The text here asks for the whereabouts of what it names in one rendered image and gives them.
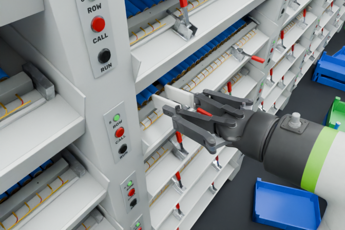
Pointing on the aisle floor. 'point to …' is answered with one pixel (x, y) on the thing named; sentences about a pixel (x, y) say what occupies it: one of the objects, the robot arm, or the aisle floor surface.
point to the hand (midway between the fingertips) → (172, 100)
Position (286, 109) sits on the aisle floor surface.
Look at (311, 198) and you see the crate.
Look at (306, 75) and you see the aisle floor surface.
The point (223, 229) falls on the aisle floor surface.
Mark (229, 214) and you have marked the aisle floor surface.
